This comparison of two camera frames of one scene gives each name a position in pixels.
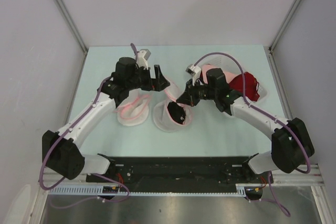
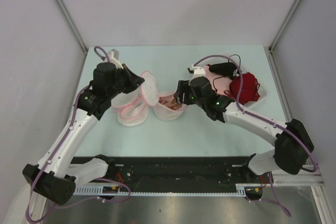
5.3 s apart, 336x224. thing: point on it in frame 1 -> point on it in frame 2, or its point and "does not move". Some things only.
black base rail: x=223 y=171 does not move
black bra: x=176 y=112 -> x=227 y=69
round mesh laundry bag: x=160 y=114 -> x=149 y=94
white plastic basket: x=232 y=66 does not move
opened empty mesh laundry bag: x=134 y=109 does not move
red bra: x=251 y=85 does not move
